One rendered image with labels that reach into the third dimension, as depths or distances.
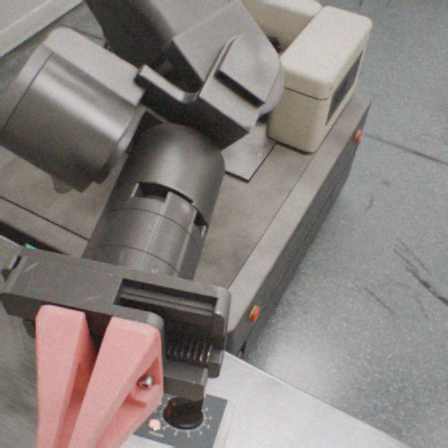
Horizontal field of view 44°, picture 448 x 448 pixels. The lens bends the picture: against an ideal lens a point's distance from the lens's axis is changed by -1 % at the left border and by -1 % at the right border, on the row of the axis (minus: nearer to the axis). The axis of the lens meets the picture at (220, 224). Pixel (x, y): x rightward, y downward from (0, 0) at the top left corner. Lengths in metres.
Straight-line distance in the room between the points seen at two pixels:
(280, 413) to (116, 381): 0.32
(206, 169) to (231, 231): 0.84
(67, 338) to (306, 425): 0.34
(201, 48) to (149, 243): 0.12
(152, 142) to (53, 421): 0.16
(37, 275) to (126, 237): 0.04
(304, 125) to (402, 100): 0.98
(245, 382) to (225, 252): 0.59
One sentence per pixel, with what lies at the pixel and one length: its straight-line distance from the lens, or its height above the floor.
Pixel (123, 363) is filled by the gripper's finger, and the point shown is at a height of 1.04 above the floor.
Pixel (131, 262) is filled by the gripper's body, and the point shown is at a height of 1.04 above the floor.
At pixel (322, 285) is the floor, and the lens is 1.54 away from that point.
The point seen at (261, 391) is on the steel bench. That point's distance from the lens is 0.54.
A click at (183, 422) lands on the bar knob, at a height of 0.81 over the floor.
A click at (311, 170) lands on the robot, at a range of 1.30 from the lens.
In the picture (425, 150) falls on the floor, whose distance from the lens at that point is 2.02.
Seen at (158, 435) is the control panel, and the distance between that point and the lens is 0.46.
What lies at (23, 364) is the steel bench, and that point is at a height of 0.75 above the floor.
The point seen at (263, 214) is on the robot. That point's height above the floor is 0.36.
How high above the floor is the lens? 1.24
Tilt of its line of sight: 50 degrees down
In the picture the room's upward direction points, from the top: 4 degrees clockwise
